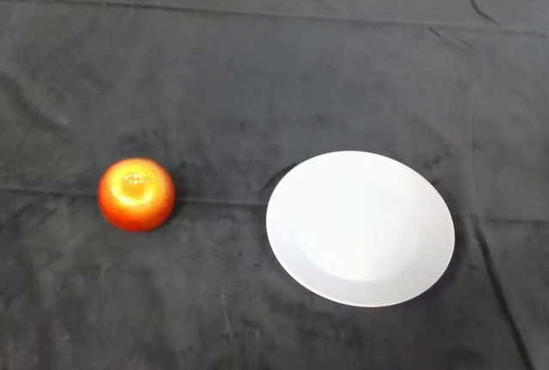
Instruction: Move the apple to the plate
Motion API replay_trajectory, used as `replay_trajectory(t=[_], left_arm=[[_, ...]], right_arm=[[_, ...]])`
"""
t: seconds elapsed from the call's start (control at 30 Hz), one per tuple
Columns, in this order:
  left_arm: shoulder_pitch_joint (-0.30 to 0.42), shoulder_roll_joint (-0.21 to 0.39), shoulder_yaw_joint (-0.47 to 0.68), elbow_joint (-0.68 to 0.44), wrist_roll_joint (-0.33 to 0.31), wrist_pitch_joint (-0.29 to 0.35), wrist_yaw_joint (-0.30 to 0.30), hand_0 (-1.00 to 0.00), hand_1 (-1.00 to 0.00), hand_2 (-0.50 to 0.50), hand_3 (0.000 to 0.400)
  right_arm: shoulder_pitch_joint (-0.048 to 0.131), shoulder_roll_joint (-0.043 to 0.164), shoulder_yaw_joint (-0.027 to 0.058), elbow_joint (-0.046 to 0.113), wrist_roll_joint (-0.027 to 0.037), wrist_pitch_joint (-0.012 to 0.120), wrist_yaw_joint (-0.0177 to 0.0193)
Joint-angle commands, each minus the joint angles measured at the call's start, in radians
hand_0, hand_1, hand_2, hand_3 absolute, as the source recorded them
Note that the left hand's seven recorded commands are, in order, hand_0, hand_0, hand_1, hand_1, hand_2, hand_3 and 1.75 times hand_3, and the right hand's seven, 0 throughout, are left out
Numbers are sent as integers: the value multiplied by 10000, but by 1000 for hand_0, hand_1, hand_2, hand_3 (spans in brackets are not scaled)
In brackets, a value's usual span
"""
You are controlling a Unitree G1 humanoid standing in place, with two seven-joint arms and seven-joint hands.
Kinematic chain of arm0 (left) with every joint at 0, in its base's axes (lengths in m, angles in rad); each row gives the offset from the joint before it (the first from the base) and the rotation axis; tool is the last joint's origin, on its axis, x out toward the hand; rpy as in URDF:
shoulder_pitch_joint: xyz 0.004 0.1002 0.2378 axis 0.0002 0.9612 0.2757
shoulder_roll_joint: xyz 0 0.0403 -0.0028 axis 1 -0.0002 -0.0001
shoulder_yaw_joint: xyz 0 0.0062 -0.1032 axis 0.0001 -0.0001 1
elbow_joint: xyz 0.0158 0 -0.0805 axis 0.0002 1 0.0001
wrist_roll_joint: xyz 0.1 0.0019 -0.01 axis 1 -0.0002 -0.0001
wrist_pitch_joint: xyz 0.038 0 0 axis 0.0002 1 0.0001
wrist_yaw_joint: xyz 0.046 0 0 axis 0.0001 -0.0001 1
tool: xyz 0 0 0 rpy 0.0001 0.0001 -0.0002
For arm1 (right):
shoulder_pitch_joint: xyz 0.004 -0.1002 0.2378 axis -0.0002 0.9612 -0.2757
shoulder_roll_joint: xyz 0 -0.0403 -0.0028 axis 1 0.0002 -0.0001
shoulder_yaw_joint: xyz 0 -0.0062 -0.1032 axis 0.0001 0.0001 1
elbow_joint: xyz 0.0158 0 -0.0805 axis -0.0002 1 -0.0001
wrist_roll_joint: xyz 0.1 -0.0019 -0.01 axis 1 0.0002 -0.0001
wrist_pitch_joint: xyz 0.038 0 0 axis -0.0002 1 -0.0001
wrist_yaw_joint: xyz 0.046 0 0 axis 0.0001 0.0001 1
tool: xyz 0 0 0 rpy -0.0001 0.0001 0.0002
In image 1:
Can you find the white round plate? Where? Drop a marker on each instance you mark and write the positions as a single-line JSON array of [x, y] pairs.
[[360, 232]]

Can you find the black cloth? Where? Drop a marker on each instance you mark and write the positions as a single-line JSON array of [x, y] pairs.
[[240, 78]]

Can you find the red yellow apple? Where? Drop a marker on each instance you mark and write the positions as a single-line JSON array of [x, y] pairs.
[[136, 211]]

